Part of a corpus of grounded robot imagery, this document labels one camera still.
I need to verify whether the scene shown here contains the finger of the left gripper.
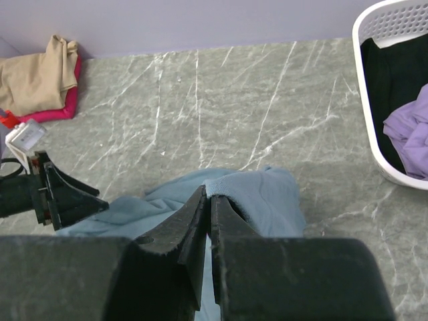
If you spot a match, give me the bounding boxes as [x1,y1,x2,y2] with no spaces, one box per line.
[45,162,109,230]

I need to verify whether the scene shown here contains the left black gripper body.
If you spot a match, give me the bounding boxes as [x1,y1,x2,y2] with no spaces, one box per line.
[1,150,53,225]

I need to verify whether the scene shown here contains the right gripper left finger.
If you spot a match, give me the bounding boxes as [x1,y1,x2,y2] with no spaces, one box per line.
[1,187,207,320]

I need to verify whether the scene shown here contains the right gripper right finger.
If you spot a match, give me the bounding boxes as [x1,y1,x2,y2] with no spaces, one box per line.
[211,197,395,320]

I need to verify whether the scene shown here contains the blue t shirt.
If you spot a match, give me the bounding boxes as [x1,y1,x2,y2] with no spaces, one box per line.
[58,167,305,320]

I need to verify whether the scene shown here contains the folded pink t shirt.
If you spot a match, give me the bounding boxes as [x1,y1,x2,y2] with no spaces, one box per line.
[9,53,82,122]

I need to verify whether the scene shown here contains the folded beige t shirt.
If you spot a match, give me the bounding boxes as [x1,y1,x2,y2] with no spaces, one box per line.
[1,35,78,116]

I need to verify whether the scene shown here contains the purple t shirt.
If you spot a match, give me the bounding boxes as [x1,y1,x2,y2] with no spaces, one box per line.
[383,86,427,181]

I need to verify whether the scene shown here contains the black t shirt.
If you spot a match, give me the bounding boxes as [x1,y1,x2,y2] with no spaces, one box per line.
[360,35,427,173]

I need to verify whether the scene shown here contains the white plastic laundry basket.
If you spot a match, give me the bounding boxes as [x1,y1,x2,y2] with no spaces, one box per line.
[351,0,428,191]

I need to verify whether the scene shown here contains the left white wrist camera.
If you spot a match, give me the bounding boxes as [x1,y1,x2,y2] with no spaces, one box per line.
[1,110,47,173]

